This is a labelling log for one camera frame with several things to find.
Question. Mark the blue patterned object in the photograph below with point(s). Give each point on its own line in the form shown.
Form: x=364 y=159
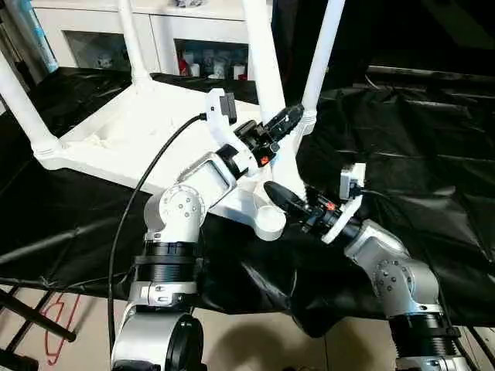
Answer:
x=37 y=31

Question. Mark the red bottle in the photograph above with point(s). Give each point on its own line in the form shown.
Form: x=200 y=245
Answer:
x=182 y=63

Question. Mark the white plastic table top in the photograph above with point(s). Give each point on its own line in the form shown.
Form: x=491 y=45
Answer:
x=131 y=131

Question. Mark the white glass-door cabinet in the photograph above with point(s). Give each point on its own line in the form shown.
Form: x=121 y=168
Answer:
x=170 y=23

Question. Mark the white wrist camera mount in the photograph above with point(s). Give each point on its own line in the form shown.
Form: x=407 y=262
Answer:
x=219 y=116
x=352 y=193

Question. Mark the small white cup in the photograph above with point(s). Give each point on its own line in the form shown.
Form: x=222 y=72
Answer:
x=239 y=72

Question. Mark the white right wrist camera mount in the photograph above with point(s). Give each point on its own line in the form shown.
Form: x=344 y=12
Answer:
x=352 y=193

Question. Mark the white plastic table leg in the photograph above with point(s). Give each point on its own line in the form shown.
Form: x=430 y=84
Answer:
x=321 y=54
x=133 y=42
x=27 y=108
x=264 y=54

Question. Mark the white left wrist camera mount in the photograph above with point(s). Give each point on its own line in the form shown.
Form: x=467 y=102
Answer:
x=219 y=116

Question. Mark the black metal stand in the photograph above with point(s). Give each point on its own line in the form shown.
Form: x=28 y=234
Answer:
x=31 y=325

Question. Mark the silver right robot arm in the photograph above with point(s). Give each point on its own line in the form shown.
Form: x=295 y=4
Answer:
x=394 y=270

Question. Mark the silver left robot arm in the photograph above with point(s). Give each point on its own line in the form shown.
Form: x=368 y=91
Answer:
x=186 y=205

